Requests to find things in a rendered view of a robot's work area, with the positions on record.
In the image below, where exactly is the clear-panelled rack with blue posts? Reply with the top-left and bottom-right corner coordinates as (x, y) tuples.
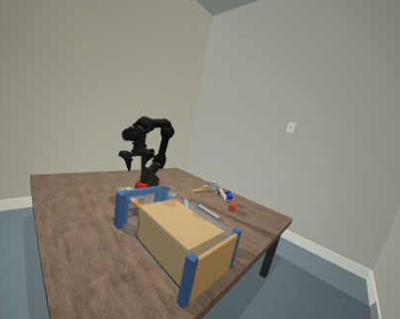
(115, 187), (242, 309)

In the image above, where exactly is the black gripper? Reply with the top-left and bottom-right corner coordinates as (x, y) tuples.
(118, 141), (151, 171)

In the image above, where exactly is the grey cylinder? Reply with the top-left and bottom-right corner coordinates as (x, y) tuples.
(210, 180), (218, 190)

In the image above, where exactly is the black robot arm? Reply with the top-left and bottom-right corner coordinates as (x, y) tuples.
(121, 116), (174, 174)

